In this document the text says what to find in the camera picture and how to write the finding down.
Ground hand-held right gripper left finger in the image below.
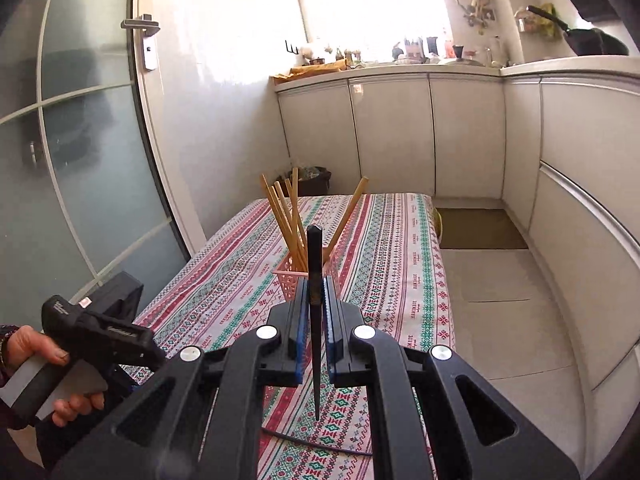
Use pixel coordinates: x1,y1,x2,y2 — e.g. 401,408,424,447
50,279,309,480

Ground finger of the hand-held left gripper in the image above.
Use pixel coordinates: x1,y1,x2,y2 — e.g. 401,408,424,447
106,364,171,403

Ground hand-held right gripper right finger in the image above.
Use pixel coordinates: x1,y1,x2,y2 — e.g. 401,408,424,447
324,277,581,480

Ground pink perforated utensil basket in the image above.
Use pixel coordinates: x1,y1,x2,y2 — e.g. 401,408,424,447
271,246,342,307

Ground black chopstick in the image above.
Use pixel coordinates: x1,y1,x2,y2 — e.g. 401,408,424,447
306,224,324,422

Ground person's left hand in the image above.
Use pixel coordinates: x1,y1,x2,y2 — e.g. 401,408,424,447
6,325,108,429

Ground patterned tablecloth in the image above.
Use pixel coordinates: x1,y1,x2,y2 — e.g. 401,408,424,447
121,191,457,480

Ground dark bin by cabinet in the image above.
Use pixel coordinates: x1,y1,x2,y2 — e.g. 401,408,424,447
276,165,333,198

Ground brown floor mat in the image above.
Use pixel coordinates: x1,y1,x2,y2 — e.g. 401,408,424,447
439,206,530,251

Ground frosted glass door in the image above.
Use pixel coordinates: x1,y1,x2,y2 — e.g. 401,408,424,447
0,0,203,321

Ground white lower kitchen cabinets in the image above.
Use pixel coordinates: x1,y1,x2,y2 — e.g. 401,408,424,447
274,71,507,200

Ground white kitchen countertop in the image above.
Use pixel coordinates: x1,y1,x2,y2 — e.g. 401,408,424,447
271,54,640,88

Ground white drawer cabinet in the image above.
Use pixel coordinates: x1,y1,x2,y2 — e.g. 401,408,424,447
501,74,640,466

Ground cluster of counter jars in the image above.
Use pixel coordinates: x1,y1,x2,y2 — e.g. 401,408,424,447
389,27,498,67

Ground bright window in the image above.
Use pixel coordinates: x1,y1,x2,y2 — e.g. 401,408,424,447
295,0,453,63

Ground yellow-green cloth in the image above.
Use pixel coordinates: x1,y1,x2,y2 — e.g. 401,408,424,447
534,3,560,39

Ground black wok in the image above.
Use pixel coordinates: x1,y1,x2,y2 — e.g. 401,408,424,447
526,4,632,58

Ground black cable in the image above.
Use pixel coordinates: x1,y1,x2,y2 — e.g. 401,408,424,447
259,426,374,457

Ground silver door handle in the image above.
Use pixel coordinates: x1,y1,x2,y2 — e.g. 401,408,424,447
120,13,162,72

